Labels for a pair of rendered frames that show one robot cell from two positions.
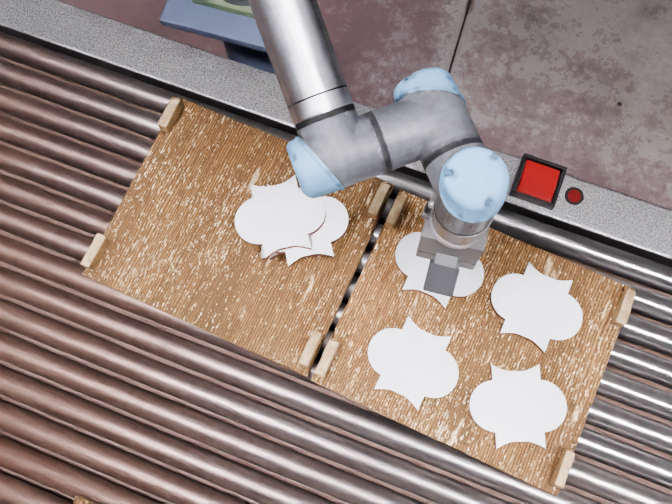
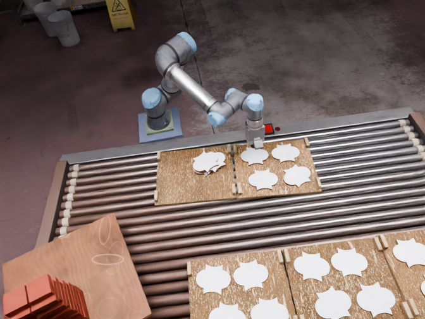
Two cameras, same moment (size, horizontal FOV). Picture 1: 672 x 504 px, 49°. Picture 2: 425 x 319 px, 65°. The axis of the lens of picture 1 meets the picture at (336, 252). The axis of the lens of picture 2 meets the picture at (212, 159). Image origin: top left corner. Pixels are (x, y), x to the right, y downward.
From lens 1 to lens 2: 0.90 m
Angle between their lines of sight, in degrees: 27
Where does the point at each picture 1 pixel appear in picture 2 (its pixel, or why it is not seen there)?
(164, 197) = (168, 176)
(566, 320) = (295, 152)
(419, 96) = (231, 93)
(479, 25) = not seen: hidden behind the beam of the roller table
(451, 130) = (243, 95)
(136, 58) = (140, 150)
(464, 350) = (274, 171)
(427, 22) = not seen: hidden behind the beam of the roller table
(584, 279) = (293, 142)
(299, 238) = (214, 163)
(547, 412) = (305, 173)
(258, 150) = (188, 154)
